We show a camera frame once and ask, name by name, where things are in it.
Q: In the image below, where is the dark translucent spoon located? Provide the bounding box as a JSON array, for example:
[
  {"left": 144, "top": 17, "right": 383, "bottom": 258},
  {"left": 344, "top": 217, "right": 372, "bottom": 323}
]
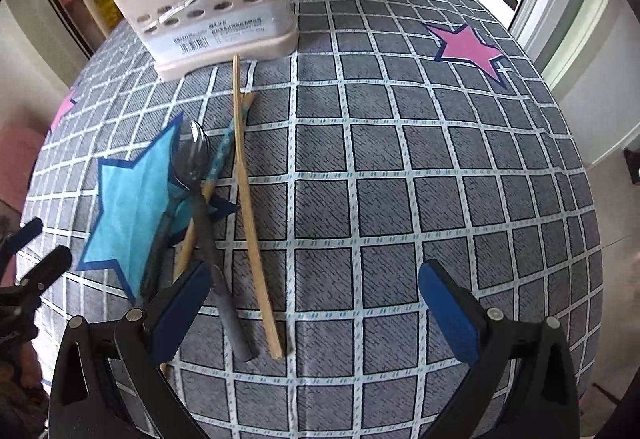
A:
[{"left": 171, "top": 119, "right": 260, "bottom": 363}]

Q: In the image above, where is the beige utensil holder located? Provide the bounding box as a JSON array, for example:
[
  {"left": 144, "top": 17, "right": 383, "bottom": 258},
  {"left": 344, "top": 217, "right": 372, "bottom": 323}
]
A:
[{"left": 114, "top": 0, "right": 298, "bottom": 80}]

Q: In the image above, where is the pink plastic stool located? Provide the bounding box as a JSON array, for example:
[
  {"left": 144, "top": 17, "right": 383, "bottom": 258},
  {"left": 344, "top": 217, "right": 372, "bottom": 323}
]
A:
[{"left": 0, "top": 125, "right": 44, "bottom": 214}]

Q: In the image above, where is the blue patterned chopstick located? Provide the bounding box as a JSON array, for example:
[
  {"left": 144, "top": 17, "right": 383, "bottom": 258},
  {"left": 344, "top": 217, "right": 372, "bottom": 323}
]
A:
[{"left": 170, "top": 119, "right": 255, "bottom": 362}]

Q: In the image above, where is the plain wooden chopstick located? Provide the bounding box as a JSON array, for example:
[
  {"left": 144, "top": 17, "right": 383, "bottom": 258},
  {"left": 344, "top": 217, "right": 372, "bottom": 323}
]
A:
[{"left": 232, "top": 54, "right": 284, "bottom": 360}]

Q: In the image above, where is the grey checked tablecloth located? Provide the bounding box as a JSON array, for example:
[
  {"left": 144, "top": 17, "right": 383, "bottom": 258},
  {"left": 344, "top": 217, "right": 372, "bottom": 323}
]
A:
[{"left": 18, "top": 0, "right": 602, "bottom": 438}]

